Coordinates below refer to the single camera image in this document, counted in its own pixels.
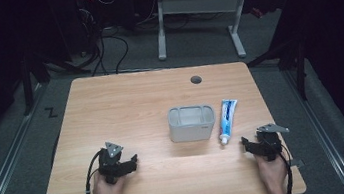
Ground white-legged background desk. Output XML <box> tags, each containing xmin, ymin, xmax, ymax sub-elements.
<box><xmin>133</xmin><ymin>0</ymin><xmax>300</xmax><ymax>73</ymax></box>

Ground person's left hand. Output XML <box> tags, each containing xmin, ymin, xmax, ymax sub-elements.
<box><xmin>89</xmin><ymin>168</ymin><xmax>128</xmax><ymax>194</ymax></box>

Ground grey plastic organizer box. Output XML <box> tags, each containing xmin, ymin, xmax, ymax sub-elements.
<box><xmin>165</xmin><ymin>101</ymin><xmax>220</xmax><ymax>145</ymax></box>

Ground white and blue toothpaste tube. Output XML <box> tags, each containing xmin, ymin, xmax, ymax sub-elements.
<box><xmin>213</xmin><ymin>96</ymin><xmax>245</xmax><ymax>147</ymax></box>

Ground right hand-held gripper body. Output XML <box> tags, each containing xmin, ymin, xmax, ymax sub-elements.
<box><xmin>249</xmin><ymin>120</ymin><xmax>294</xmax><ymax>165</ymax></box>

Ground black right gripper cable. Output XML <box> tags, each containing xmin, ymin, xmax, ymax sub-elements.
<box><xmin>277</xmin><ymin>143</ymin><xmax>298</xmax><ymax>194</ymax></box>

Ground black floor cables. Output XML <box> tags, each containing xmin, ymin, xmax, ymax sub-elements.
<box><xmin>78</xmin><ymin>0</ymin><xmax>133</xmax><ymax>79</ymax></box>

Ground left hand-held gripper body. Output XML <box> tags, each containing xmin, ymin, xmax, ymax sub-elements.
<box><xmin>94</xmin><ymin>139</ymin><xmax>129</xmax><ymax>187</ymax></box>

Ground person's right hand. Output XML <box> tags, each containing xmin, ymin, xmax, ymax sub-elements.
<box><xmin>253</xmin><ymin>150</ymin><xmax>291</xmax><ymax>194</ymax></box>

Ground black metal stand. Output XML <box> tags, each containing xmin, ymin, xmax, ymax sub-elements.
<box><xmin>242</xmin><ymin>30</ymin><xmax>315</xmax><ymax>109</ymax></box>
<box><xmin>15</xmin><ymin>47</ymin><xmax>57</xmax><ymax>116</ymax></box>

